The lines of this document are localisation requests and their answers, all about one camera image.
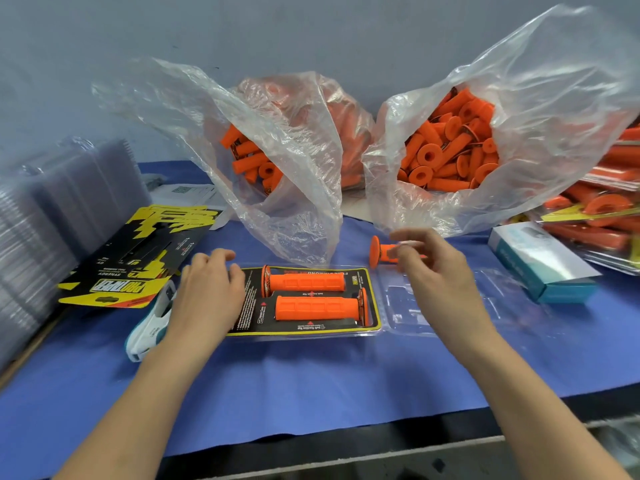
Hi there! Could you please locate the person's right hand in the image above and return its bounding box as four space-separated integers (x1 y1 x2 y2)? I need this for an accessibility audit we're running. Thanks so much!
388 227 498 368

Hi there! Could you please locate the person's left hand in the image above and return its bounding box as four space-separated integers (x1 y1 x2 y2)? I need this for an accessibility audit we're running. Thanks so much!
160 247 248 371

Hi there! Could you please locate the yellow black backing card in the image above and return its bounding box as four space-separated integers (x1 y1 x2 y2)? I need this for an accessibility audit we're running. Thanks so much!
228 265 383 339

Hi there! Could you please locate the teal hand stapler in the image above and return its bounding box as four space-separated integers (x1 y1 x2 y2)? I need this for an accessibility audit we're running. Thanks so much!
125 279 179 363

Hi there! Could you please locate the stack of clear blister shells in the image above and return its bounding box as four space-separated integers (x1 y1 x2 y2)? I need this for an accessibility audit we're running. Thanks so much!
0 137 151 371

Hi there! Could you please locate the person's left forearm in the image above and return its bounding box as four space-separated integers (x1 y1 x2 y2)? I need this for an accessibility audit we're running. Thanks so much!
55 345 206 480

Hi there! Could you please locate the person's right forearm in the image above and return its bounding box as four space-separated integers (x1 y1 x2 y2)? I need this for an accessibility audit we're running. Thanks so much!
462 329 631 480

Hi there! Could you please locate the stack of yellow black cards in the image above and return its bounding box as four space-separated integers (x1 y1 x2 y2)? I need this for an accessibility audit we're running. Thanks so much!
57 205 223 311

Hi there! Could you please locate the teal white cardboard box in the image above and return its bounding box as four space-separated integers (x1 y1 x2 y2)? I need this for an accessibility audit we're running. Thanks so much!
488 221 603 304

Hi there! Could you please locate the white printed paper sheet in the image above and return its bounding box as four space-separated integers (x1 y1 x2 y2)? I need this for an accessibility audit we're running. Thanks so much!
150 183 233 228

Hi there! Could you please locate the large clear plastic bag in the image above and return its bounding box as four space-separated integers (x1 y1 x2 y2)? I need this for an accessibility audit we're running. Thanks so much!
362 5 640 239

